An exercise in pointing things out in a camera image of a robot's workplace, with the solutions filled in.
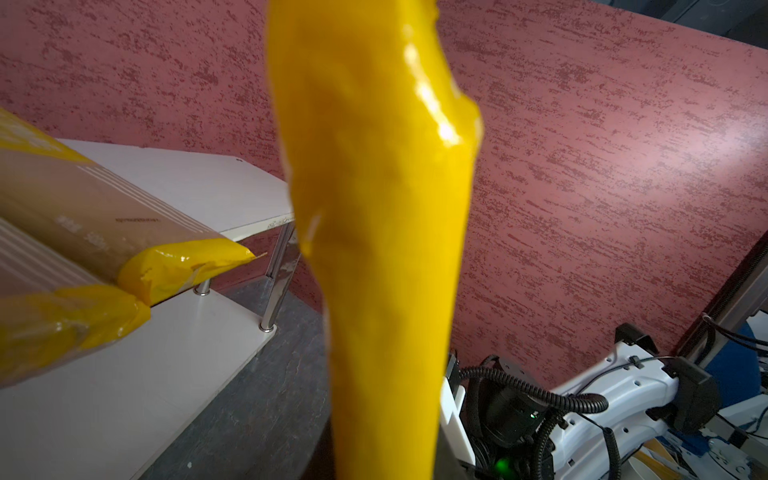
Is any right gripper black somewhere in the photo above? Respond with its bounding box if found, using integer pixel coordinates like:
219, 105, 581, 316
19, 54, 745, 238
446, 354, 550, 479

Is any yellow spaghetti pack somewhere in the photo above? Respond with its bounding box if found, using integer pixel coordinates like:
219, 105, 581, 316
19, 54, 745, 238
1, 220, 150, 388
266, 1, 483, 479
1, 111, 255, 305

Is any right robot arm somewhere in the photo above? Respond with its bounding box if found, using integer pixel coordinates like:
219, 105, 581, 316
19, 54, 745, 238
435, 314, 767, 479

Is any white two-tier shelf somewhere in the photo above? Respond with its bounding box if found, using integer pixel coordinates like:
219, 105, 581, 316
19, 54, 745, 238
1, 140, 298, 479

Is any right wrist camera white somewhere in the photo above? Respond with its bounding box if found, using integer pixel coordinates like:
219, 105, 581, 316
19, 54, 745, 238
440, 377, 476, 466

